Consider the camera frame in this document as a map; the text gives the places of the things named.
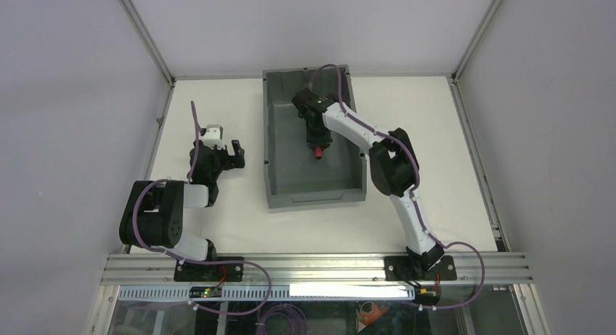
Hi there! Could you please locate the red handled black screwdriver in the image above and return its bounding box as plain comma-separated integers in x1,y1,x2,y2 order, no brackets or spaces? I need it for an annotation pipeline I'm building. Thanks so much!
313,146,323,160

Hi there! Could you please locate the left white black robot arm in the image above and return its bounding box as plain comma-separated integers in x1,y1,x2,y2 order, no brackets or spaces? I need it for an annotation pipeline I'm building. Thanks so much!
118,140,246,262

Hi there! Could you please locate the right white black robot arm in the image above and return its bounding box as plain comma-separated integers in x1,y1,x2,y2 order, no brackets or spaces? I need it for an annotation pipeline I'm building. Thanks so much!
292,89,444,276

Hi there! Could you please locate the grey plastic storage bin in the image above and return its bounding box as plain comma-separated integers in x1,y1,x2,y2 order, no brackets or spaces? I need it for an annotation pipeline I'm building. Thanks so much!
262,65,368,209

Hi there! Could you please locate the small green circuit board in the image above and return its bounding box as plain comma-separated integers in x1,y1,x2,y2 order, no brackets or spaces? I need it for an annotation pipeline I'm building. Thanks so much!
189,286,222,299

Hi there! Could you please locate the orange object under table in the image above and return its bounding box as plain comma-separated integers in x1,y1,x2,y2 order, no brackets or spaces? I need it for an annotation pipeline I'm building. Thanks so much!
357,302,389,326

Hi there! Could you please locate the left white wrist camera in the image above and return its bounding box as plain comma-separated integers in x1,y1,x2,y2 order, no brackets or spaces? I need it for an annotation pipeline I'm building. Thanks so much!
200,124,226,150

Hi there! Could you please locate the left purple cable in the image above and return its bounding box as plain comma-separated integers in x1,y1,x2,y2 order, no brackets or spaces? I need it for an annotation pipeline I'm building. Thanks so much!
131,100,309,335

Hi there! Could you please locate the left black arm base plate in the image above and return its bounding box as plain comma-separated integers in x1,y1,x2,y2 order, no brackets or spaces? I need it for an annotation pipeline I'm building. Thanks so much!
173,257,244,283

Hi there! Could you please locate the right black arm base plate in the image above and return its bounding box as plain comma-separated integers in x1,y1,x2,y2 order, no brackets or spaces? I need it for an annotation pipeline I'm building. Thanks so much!
384,255,458,281

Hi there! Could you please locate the white slotted cable duct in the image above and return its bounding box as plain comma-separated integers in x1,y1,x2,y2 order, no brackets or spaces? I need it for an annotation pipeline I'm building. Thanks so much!
118,283,415,302

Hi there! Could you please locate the aluminium extrusion rail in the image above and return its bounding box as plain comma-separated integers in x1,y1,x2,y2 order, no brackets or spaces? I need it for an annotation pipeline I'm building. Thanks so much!
100,252,534,286

